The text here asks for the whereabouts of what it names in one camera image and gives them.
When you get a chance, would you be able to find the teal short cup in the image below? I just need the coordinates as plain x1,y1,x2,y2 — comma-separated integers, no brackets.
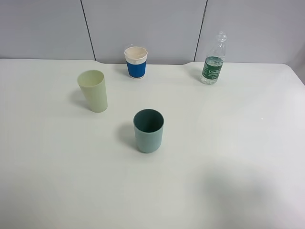
133,109,164,153

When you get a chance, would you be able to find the clear bottle with green label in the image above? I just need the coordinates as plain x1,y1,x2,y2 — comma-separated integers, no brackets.
200,31,227,85

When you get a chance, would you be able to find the blue sleeved paper cup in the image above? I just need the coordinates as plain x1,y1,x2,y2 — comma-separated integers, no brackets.
124,45,148,79

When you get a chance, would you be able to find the pale green tall cup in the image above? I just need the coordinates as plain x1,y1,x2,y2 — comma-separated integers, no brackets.
77,70,108,113

